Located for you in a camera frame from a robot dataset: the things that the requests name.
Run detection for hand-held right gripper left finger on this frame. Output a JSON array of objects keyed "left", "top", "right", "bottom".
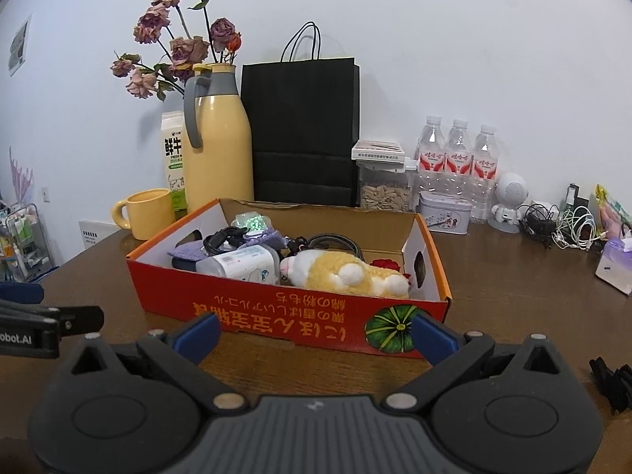
[{"left": 70, "top": 312, "right": 250, "bottom": 416}]

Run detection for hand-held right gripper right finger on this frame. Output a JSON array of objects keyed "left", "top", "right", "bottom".
[{"left": 382, "top": 313, "right": 576, "bottom": 413}]

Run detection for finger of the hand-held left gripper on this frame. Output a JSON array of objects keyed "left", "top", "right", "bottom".
[
  {"left": 0, "top": 281, "right": 45, "bottom": 305},
  {"left": 0, "top": 299, "right": 105, "bottom": 337}
]

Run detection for navy blue pouch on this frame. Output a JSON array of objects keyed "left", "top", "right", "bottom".
[{"left": 168, "top": 254, "right": 208, "bottom": 273}]

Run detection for red cardboard box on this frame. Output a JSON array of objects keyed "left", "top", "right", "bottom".
[{"left": 126, "top": 198, "right": 452, "bottom": 359}]

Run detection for white plastic wipes canister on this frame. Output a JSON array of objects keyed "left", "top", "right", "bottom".
[{"left": 196, "top": 244, "right": 281, "bottom": 286}]

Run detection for purple knitted cloth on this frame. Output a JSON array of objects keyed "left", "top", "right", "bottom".
[{"left": 168, "top": 229, "right": 290, "bottom": 262}]

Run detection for red artificial rose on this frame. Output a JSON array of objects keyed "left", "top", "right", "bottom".
[{"left": 370, "top": 258, "right": 413, "bottom": 282}]

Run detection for black charger cable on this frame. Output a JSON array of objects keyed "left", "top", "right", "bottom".
[{"left": 202, "top": 226, "right": 248, "bottom": 258}]

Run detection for white and yellow plush sheep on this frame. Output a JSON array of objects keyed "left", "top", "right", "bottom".
[{"left": 279, "top": 249, "right": 410, "bottom": 299}]

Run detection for iridescent plastic bag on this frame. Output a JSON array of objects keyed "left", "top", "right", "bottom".
[{"left": 232, "top": 212, "right": 271, "bottom": 238}]

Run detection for black cable bundle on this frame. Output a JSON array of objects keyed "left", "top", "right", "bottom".
[{"left": 296, "top": 233, "right": 363, "bottom": 260}]

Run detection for metal storage rack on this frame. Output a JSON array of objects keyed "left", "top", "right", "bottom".
[{"left": 0, "top": 202, "right": 54, "bottom": 282}]

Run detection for white printed board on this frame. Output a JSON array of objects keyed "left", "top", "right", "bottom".
[{"left": 79, "top": 220, "right": 124, "bottom": 250}]

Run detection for yellow mug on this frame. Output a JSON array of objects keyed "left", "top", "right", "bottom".
[{"left": 113, "top": 188, "right": 176, "bottom": 241}]

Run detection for grey tin box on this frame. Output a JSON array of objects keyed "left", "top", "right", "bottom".
[{"left": 419, "top": 191, "right": 473, "bottom": 234}]

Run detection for clear seed container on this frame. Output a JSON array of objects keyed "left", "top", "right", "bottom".
[{"left": 352, "top": 141, "right": 418, "bottom": 211}]

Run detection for white robot speaker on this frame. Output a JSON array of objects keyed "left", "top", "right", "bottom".
[{"left": 489, "top": 173, "right": 527, "bottom": 234}]

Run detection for clear water bottle red label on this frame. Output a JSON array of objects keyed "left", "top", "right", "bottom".
[
  {"left": 471, "top": 125, "right": 500, "bottom": 224},
  {"left": 444, "top": 119, "right": 476, "bottom": 198},
  {"left": 414, "top": 116, "right": 448, "bottom": 193}
]

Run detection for yellow thermos jug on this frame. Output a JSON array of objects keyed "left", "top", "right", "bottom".
[{"left": 183, "top": 63, "right": 255, "bottom": 213}]

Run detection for white milk carton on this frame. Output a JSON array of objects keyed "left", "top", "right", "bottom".
[{"left": 161, "top": 111, "right": 189, "bottom": 215}]

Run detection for black glove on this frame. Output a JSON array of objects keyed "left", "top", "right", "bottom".
[{"left": 589, "top": 357, "right": 632, "bottom": 416}]

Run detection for purple tissue pack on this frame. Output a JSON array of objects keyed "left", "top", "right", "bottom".
[{"left": 595, "top": 237, "right": 632, "bottom": 296}]

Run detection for black plug adapter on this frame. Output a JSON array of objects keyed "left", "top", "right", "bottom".
[{"left": 563, "top": 182, "right": 588, "bottom": 213}]

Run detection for colourful snack packets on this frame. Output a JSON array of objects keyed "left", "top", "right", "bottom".
[{"left": 592, "top": 184, "right": 632, "bottom": 240}]

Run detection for black paper bag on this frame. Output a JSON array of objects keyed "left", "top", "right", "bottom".
[{"left": 240, "top": 22, "right": 361, "bottom": 207}]

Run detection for dried rose bouquet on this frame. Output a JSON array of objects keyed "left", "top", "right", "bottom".
[{"left": 110, "top": 0, "right": 243, "bottom": 102}]

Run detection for purple wall sticker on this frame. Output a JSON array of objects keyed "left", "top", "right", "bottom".
[{"left": 7, "top": 145, "right": 35, "bottom": 203}]

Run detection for black tangled cable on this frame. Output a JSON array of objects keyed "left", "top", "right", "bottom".
[{"left": 519, "top": 202, "right": 561, "bottom": 248}]

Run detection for white tangled cables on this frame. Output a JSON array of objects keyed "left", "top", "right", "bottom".
[{"left": 553, "top": 205, "right": 600, "bottom": 252}]

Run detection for wall poster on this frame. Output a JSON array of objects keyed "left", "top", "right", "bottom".
[{"left": 7, "top": 14, "right": 33, "bottom": 77}]

